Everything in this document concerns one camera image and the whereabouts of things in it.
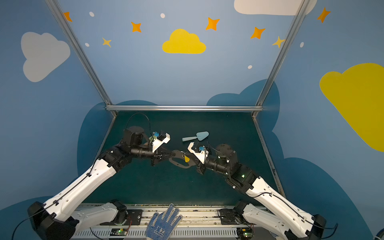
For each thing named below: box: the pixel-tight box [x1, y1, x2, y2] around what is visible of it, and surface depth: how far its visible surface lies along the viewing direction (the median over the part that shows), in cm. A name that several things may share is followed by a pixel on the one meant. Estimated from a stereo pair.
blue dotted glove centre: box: [146, 203, 183, 240], surface depth 73 cm
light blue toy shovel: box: [182, 131, 209, 142], surface depth 110 cm
